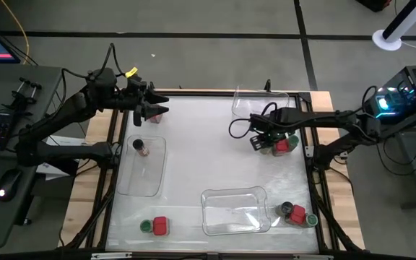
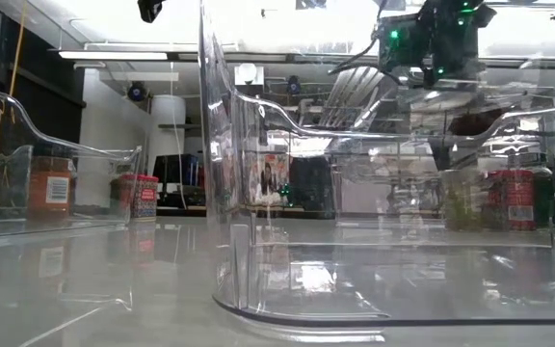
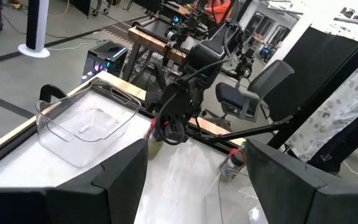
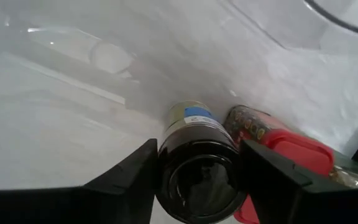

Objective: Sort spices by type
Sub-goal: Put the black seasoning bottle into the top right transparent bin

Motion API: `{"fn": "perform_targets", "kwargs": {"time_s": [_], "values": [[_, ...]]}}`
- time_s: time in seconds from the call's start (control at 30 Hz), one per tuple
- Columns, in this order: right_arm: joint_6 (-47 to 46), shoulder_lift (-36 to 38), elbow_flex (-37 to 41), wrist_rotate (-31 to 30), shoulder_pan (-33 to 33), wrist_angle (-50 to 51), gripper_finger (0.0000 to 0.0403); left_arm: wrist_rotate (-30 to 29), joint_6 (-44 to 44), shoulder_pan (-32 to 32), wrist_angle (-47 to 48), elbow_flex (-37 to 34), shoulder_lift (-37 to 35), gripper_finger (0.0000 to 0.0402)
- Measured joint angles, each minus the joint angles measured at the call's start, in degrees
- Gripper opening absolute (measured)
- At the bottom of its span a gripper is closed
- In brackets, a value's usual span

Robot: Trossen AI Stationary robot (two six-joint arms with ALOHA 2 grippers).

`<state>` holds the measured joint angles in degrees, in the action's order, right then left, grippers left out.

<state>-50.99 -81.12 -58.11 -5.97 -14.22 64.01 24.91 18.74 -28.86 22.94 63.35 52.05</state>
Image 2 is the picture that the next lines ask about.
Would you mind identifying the yellow hanging cable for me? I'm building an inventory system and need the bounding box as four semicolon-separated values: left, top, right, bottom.
0;0;28;192

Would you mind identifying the small clear plastic bin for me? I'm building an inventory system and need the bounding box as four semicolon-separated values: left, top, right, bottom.
330;151;452;227

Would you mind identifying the colourful printed poster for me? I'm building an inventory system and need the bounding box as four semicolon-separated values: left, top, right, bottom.
251;153;291;207

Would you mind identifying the red smoked paprika tin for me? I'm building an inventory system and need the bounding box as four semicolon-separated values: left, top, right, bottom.
117;173;160;222
487;168;537;231

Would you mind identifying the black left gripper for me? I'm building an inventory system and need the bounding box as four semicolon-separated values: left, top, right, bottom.
137;0;166;24

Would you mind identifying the white cylindrical tank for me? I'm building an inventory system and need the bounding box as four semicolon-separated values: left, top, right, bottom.
149;93;188;177

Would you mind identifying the green herb jar black lid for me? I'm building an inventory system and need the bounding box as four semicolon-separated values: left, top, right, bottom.
443;168;485;231

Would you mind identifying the white hanging cord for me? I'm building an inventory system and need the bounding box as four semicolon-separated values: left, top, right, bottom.
169;61;188;209

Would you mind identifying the large clear plastic bin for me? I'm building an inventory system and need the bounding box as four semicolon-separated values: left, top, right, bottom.
198;0;555;344

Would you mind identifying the black overhead bracket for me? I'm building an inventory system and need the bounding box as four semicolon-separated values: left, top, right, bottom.
487;1;555;21

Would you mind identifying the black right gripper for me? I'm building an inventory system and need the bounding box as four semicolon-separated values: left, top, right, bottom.
377;13;426;71

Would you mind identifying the white square lamp fixture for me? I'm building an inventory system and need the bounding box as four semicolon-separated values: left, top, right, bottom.
233;62;265;88

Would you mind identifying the white slatted ceiling vent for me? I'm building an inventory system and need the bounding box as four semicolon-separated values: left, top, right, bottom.
318;65;397;130

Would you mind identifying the long ceiling light fixture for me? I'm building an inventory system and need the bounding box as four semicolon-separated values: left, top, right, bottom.
58;49;169;62

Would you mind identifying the black round ceiling speaker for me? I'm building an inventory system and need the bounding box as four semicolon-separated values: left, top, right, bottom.
126;80;148;103
285;74;303;96

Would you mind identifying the clear plastic bin left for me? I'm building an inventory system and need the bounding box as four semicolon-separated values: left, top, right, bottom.
0;85;143;240

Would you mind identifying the orange spice jar black lid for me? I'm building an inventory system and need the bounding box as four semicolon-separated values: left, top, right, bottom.
27;143;74;219

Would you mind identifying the grey wall shelf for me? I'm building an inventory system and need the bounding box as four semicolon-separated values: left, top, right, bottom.
157;122;202;131

